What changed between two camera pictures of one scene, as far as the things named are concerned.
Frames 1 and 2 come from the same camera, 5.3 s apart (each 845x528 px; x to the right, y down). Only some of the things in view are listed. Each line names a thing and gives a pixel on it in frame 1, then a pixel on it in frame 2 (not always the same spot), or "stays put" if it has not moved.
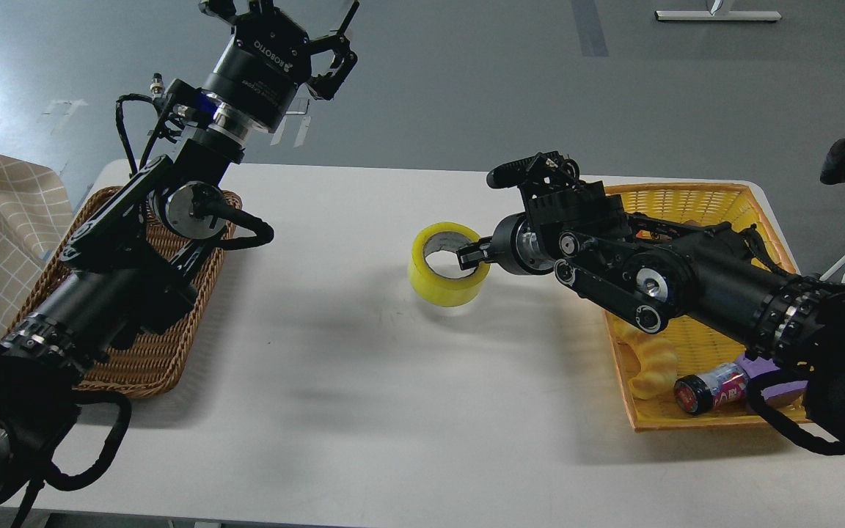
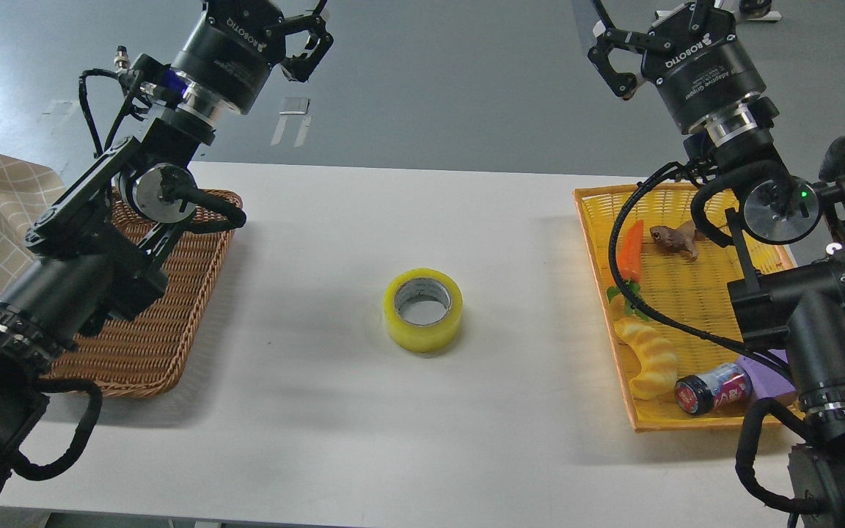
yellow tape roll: (438, 291) to (422, 309)
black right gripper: (519, 247) to (704, 75)
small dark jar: (722, 386) stays put
